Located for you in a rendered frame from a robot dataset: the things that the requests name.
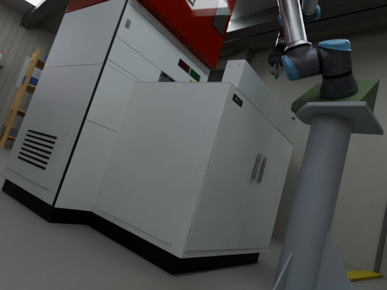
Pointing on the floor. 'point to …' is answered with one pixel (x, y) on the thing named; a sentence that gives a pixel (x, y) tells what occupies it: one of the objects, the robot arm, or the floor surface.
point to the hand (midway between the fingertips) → (277, 76)
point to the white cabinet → (192, 177)
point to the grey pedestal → (320, 197)
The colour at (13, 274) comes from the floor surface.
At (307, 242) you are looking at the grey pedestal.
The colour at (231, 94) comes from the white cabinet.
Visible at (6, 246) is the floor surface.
